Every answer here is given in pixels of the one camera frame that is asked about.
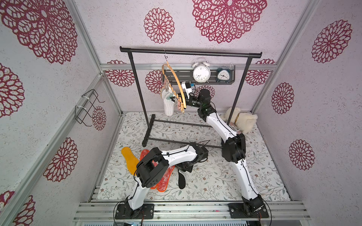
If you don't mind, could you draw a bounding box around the orange clip hanger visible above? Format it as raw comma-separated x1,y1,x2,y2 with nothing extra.
161,50,187,114

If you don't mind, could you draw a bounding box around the black wall shelf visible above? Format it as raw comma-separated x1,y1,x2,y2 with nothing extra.
173,66,235,85

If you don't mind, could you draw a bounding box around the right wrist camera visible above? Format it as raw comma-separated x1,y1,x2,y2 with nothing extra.
182,81,195,99

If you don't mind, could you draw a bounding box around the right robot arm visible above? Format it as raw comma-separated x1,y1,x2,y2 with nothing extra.
181,89,265,215

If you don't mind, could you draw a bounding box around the white alarm clock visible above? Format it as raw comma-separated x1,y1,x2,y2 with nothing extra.
191,57,211,83

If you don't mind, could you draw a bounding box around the black wire wall hook rack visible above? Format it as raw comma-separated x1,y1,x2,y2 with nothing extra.
74,89,104,127

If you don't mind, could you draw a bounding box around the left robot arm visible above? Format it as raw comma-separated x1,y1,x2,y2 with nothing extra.
125,142,208,211

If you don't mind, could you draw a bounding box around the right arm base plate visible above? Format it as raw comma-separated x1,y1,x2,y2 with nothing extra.
228,202,269,219

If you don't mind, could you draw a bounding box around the cream plush toy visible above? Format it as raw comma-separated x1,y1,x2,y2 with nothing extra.
230,107,258,134

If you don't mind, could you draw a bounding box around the dark green alarm clock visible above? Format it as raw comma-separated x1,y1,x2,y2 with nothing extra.
216,68,231,83

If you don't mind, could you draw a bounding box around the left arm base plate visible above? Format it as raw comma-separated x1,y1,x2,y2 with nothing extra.
115,203,155,220

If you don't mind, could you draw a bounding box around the aluminium front rail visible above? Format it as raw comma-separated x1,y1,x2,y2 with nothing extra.
72,201,311,225

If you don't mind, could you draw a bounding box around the white grey insole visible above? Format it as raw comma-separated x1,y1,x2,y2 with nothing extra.
161,86,175,116

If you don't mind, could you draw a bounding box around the black clothes rack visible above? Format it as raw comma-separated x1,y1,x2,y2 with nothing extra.
120,47,263,147

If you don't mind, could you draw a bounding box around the orange trimmed white insole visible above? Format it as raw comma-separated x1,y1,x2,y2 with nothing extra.
157,166,175,192

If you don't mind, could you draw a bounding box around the striped small box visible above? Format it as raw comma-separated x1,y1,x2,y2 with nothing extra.
230,123,242,134

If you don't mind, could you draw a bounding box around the yellow shoe insole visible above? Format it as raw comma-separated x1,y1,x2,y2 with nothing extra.
121,147,139,175

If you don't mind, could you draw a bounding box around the black shoe insole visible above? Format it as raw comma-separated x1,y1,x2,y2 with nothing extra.
178,170,186,190

